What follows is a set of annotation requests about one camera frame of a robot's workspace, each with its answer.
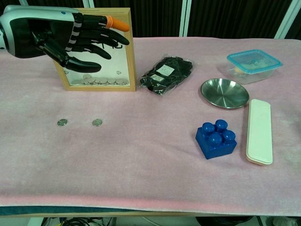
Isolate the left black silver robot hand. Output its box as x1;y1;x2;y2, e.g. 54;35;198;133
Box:
0;4;131;73

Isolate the pile of silver coins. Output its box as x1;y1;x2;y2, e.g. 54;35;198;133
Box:
71;74;129;86

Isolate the black curtain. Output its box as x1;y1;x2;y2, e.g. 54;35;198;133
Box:
0;0;301;40

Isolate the plastic bag of black parts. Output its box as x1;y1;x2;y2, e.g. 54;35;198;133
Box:
139;53;196;97

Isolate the pink table cloth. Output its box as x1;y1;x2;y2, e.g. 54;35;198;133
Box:
0;36;301;214

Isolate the round stainless steel plate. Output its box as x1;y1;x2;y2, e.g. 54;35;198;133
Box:
200;78;250;109

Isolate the blue toy building block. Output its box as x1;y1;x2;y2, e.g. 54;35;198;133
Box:
195;119;238;161

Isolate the clear container with blue lid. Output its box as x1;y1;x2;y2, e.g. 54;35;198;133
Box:
226;48;284;85

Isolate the white pink pencil case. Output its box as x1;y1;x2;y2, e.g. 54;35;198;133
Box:
246;98;274;166

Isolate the wooden frame coin bank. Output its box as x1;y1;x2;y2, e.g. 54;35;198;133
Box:
53;8;137;92

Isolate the black cable bundle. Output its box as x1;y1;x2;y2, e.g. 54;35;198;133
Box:
42;216;116;226

